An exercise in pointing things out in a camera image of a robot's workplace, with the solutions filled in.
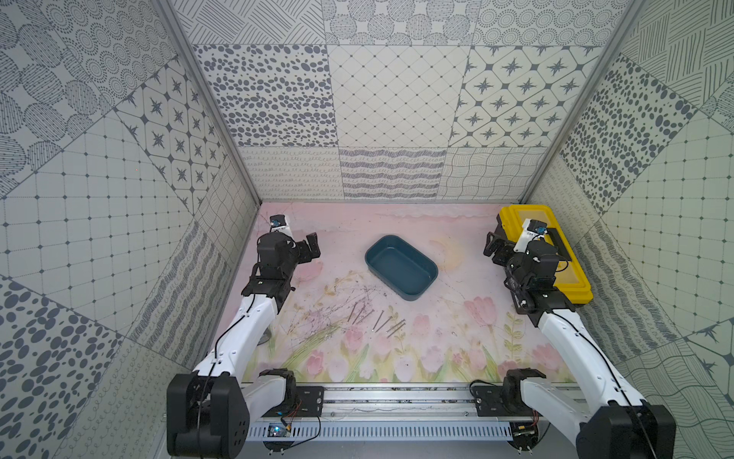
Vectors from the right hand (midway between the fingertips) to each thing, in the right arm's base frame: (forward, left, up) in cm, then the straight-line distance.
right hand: (501, 241), depth 81 cm
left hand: (+1, +59, +2) cm, 59 cm away
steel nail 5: (-17, +30, -23) cm, 41 cm away
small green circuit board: (-44, +61, -23) cm, 79 cm away
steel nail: (-13, +44, -22) cm, 51 cm away
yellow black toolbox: (-7, -20, -7) cm, 23 cm away
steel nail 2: (-13, +39, -23) cm, 47 cm away
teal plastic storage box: (+6, +28, -23) cm, 37 cm away
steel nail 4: (-16, +34, -22) cm, 43 cm away
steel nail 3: (-15, +36, -22) cm, 45 cm away
